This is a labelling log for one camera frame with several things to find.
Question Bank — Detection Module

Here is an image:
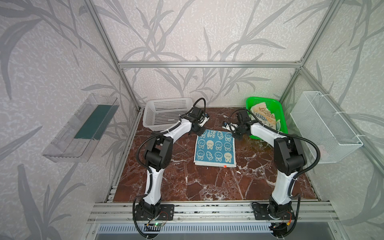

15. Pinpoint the right circuit board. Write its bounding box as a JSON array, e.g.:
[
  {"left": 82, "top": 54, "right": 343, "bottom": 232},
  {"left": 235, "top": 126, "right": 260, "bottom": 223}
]
[{"left": 269, "top": 222, "right": 296, "bottom": 239}]

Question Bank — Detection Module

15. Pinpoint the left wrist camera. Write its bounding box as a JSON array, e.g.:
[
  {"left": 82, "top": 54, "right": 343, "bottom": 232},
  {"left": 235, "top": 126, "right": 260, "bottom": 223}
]
[{"left": 199, "top": 113, "right": 210, "bottom": 127}]

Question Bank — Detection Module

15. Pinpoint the circuit board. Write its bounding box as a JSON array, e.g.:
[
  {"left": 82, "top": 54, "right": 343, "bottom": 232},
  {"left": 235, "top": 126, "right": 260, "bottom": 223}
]
[
  {"left": 269, "top": 222, "right": 296, "bottom": 239},
  {"left": 145, "top": 221, "right": 167, "bottom": 232}
]

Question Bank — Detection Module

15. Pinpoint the beige crumpled towel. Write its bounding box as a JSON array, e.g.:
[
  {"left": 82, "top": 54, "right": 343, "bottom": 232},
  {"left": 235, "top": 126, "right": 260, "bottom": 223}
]
[{"left": 251, "top": 102, "right": 281, "bottom": 131}]

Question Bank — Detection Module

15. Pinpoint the left circuit board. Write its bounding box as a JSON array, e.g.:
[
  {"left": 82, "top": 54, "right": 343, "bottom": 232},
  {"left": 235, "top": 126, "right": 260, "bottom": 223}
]
[{"left": 145, "top": 221, "right": 167, "bottom": 232}]

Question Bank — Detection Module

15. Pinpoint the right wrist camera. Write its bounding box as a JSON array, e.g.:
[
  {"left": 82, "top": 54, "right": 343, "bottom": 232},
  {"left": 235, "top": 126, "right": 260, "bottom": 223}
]
[{"left": 222, "top": 121, "right": 236, "bottom": 132}]

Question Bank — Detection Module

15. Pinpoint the left black corrugated cable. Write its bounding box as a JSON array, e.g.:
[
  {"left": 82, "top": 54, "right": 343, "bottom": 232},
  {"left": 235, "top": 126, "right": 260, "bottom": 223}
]
[{"left": 131, "top": 97, "right": 208, "bottom": 238}]

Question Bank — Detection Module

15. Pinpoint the blue bunny pattern towel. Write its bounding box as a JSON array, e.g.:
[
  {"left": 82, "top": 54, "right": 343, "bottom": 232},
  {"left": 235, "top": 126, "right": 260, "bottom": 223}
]
[{"left": 194, "top": 130, "right": 237, "bottom": 168}]

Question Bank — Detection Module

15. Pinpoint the green plastic basket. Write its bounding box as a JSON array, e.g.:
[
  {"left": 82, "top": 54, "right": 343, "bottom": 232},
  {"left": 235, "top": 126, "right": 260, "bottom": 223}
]
[{"left": 246, "top": 97, "right": 288, "bottom": 134}]

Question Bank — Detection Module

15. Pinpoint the black mounting plate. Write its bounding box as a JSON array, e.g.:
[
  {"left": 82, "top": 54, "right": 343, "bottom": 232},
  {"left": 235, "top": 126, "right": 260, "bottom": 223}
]
[
  {"left": 251, "top": 202, "right": 295, "bottom": 221},
  {"left": 133, "top": 204, "right": 175, "bottom": 221}
]

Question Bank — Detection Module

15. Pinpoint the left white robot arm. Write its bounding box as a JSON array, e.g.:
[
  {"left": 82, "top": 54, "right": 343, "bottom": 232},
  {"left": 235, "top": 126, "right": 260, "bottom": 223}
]
[{"left": 134, "top": 107, "right": 209, "bottom": 219}]

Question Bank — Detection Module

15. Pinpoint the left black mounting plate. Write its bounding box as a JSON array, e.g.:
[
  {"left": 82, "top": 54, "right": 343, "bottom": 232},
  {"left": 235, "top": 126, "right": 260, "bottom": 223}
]
[{"left": 133, "top": 204, "right": 175, "bottom": 221}]

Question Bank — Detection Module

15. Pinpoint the pink object in wire basket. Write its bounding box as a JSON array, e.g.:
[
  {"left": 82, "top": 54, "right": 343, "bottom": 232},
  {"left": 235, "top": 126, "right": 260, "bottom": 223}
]
[{"left": 317, "top": 145, "right": 328, "bottom": 158}]

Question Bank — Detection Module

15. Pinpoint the right black corrugated cable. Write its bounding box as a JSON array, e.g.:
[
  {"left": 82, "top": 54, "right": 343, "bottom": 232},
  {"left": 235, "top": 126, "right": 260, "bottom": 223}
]
[{"left": 227, "top": 108, "right": 321, "bottom": 181}]

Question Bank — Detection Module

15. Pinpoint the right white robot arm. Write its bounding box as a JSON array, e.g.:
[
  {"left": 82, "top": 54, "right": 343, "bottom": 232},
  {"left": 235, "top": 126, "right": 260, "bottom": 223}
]
[{"left": 227, "top": 109, "right": 306, "bottom": 219}]

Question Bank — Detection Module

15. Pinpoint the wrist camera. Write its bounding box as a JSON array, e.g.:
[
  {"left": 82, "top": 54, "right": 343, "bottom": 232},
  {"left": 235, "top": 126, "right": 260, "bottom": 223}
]
[
  {"left": 199, "top": 113, "right": 210, "bottom": 127},
  {"left": 222, "top": 121, "right": 236, "bottom": 132}
]

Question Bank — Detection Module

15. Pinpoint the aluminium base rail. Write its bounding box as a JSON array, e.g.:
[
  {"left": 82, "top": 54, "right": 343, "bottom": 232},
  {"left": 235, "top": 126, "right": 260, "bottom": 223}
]
[{"left": 83, "top": 201, "right": 340, "bottom": 239}]

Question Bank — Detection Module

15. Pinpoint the white plastic perforated basket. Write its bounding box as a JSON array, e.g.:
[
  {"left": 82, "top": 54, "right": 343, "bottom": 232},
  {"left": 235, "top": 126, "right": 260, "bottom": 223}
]
[{"left": 143, "top": 98, "right": 193, "bottom": 131}]

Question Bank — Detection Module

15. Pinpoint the white wire mesh basket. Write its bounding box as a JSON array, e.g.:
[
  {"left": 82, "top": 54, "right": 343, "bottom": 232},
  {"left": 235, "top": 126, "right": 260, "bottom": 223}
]
[{"left": 291, "top": 91, "right": 363, "bottom": 164}]

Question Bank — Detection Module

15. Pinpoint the clear plastic wall tray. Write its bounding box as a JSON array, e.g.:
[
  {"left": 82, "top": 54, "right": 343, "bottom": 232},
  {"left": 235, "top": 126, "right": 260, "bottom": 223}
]
[{"left": 42, "top": 94, "right": 120, "bottom": 163}]

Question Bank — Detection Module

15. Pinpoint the black corrugated cable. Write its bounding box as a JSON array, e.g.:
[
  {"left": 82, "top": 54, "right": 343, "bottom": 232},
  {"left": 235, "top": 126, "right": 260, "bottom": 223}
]
[
  {"left": 131, "top": 97, "right": 208, "bottom": 238},
  {"left": 227, "top": 108, "right": 321, "bottom": 181}
]

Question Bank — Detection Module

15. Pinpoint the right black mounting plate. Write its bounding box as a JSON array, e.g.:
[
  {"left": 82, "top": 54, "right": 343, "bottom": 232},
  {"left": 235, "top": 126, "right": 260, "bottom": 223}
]
[{"left": 251, "top": 202, "right": 295, "bottom": 221}]

